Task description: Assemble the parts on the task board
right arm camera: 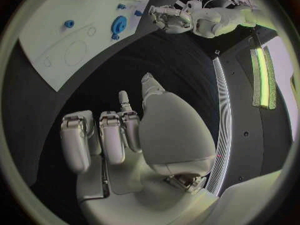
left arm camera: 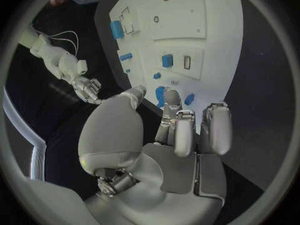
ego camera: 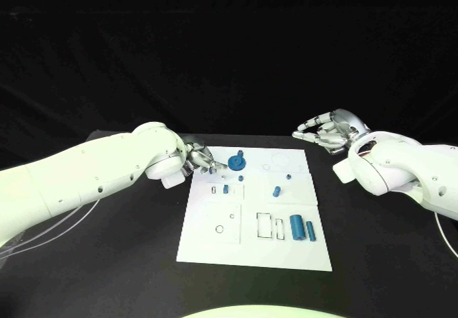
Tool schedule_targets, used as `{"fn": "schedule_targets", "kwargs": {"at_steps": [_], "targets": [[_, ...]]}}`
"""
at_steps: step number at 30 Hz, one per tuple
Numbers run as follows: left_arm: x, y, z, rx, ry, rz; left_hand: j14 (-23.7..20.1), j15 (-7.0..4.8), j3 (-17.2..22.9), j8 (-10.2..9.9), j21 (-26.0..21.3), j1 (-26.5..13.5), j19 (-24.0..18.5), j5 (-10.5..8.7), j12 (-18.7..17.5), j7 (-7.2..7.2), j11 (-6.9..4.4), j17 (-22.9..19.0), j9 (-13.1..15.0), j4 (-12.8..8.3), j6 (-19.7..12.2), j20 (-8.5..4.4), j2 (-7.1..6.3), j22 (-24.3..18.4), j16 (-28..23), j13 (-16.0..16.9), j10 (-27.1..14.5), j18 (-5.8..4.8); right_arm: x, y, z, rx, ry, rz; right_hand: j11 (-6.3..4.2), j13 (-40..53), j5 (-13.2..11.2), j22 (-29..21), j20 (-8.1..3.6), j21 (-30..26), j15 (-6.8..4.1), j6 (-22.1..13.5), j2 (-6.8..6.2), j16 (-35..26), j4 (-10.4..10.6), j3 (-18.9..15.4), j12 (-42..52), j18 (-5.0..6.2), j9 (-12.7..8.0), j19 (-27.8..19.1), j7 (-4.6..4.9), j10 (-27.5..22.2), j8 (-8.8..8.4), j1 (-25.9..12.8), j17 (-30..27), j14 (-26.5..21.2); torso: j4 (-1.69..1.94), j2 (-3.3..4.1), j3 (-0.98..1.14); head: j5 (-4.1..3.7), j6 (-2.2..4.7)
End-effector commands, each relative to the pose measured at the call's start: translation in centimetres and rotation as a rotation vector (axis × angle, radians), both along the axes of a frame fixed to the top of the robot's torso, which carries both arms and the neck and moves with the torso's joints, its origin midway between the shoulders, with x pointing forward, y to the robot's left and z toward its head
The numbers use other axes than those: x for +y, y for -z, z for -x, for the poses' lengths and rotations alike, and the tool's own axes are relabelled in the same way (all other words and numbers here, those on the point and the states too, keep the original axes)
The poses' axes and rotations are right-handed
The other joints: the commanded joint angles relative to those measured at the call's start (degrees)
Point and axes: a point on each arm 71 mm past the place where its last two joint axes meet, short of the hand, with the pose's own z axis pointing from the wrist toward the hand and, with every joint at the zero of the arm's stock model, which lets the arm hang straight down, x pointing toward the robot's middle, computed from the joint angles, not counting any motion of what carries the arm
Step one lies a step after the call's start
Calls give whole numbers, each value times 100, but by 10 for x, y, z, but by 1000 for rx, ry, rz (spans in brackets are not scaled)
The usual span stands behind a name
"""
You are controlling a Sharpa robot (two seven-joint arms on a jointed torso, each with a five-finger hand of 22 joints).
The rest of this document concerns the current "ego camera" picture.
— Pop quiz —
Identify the white cable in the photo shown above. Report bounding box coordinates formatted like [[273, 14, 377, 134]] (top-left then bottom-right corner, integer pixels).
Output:
[[0, 198, 102, 260], [434, 211, 458, 258], [0, 205, 84, 254]]

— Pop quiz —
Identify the white task board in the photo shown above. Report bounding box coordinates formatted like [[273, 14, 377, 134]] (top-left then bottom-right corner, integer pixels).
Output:
[[176, 146, 335, 272]]

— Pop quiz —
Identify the large blue cylinder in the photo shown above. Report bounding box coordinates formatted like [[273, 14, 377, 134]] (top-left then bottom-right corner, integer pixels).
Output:
[[290, 214, 307, 241]]

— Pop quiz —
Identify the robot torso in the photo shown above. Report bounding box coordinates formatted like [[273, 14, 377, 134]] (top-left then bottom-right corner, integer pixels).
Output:
[[181, 305, 351, 318]]

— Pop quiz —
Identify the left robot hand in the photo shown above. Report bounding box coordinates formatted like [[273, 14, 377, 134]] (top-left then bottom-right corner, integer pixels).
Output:
[[182, 135, 230, 177]]

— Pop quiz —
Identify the blue gear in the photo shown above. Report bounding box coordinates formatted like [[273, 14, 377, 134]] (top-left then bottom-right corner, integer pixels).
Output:
[[228, 155, 248, 172]]

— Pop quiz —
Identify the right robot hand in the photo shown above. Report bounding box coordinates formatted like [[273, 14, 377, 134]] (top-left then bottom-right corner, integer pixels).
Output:
[[292, 108, 372, 155]]

